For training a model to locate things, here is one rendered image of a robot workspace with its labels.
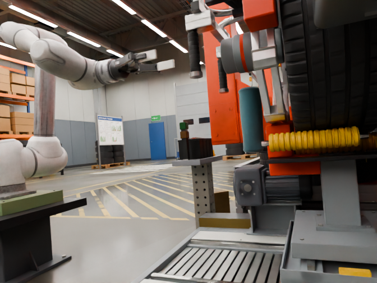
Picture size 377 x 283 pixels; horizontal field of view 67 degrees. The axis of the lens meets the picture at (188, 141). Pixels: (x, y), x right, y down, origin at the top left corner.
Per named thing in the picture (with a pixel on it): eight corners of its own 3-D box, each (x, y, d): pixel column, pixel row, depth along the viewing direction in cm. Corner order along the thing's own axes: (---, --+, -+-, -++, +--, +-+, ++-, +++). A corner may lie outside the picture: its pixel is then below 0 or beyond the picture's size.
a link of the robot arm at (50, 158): (17, 176, 149) (54, 171, 168) (36, 180, 141) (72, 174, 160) (19, 27, 144) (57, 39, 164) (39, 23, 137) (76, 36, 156)
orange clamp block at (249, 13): (279, 26, 74) (275, 12, 66) (249, 33, 77) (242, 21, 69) (276, 0, 75) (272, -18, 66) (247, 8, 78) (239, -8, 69)
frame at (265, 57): (282, 116, 74) (264, -87, 75) (256, 119, 77) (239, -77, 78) (292, 125, 124) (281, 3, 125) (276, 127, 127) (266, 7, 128)
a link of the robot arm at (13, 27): (15, 22, 125) (44, 31, 137) (-5, 12, 133) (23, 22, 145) (9, 50, 128) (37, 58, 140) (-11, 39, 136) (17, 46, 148)
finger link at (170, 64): (157, 70, 107) (158, 71, 108) (174, 67, 104) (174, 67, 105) (156, 62, 107) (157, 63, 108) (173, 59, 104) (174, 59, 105)
